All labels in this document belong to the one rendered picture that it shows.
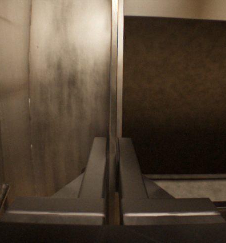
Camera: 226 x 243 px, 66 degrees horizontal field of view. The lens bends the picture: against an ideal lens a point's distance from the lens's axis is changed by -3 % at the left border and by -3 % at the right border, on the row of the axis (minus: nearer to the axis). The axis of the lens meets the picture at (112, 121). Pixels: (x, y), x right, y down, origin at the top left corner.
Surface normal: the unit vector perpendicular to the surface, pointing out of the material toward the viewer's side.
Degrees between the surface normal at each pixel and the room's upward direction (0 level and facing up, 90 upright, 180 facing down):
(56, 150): 6
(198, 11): 0
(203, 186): 70
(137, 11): 0
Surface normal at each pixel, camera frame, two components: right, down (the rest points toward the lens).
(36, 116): 0.00, 0.12
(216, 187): 0.01, -0.81
